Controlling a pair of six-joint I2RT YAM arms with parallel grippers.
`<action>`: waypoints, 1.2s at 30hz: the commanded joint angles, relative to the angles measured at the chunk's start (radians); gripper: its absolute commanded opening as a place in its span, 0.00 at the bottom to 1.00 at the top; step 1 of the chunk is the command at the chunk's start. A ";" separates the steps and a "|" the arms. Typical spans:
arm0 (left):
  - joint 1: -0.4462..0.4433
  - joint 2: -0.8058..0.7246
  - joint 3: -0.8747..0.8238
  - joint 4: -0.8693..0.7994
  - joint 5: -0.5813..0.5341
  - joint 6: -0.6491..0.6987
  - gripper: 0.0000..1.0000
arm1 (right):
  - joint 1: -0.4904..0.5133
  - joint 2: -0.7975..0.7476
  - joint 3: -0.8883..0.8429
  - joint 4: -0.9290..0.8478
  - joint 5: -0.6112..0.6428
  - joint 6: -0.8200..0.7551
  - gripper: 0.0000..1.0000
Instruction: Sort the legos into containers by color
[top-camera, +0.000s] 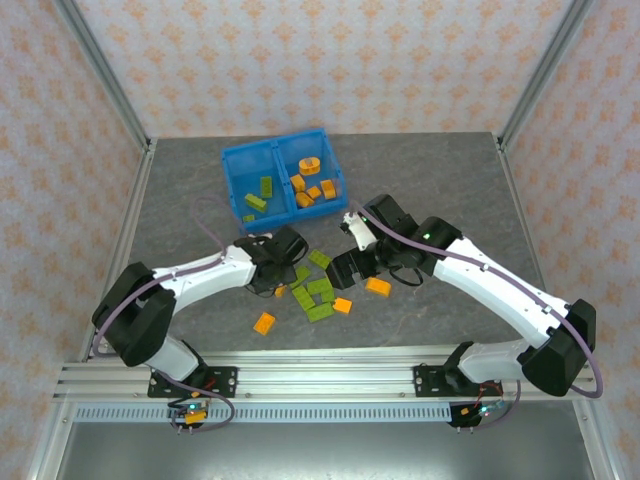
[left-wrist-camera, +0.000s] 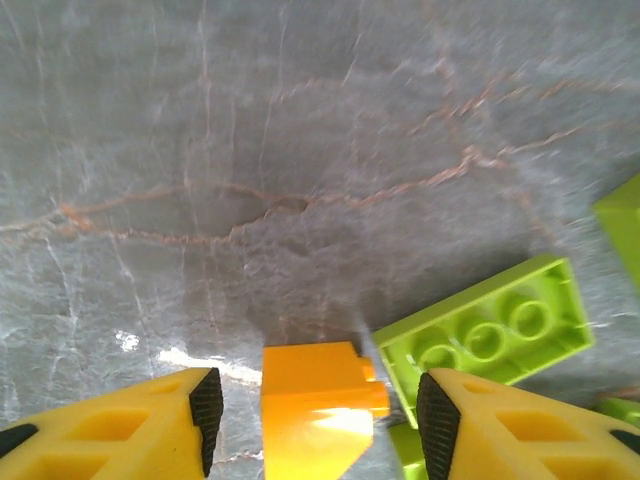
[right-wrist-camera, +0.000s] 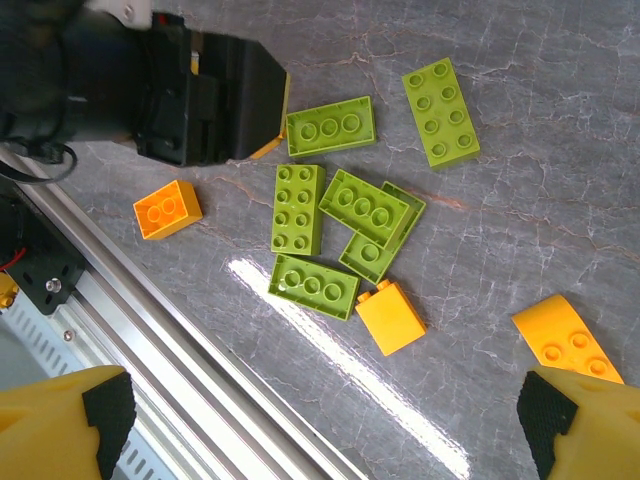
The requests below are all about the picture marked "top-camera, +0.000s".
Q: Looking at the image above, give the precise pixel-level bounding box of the blue plastic bin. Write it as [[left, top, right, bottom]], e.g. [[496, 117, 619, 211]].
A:
[[275, 128, 350, 226], [221, 139, 294, 236]]

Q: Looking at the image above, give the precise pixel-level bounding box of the small circuit board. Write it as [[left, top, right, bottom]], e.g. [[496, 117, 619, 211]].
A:
[[459, 399, 506, 424], [168, 399, 209, 427]]

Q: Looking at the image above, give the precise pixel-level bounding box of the grey metal shelf panel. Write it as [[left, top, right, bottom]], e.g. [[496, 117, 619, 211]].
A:
[[54, 422, 594, 480]]

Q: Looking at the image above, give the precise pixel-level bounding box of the thin black cable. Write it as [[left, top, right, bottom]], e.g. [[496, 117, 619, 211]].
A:
[[246, 281, 282, 300], [388, 264, 425, 290]]

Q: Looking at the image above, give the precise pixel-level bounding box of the long purple cable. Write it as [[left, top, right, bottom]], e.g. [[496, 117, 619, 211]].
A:
[[348, 198, 605, 399], [91, 196, 229, 357]]

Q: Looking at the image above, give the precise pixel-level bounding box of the wide aluminium mounting rail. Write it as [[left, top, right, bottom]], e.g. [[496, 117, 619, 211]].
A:
[[52, 349, 606, 404]]

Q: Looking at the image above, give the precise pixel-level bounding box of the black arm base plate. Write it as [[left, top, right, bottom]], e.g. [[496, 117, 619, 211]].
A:
[[413, 364, 501, 400], [147, 366, 239, 400]]

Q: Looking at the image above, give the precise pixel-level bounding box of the aluminium side rail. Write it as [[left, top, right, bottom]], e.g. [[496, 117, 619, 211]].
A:
[[494, 134, 601, 381], [79, 139, 157, 362]]

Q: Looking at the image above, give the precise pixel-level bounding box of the short purple cable loop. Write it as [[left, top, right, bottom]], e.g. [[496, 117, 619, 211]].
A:
[[169, 384, 237, 434], [467, 382, 524, 432]]

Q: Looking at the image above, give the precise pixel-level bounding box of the slotted grey cable duct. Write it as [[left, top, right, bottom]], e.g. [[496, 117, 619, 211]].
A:
[[74, 403, 454, 425]]

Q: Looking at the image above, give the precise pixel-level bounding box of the aluminium frame post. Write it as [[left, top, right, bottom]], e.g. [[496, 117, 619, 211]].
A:
[[53, 0, 157, 154], [497, 0, 596, 151]]

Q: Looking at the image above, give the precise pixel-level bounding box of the short aluminium frame leg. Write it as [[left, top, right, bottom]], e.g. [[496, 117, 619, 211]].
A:
[[27, 399, 76, 480], [572, 397, 617, 480]]

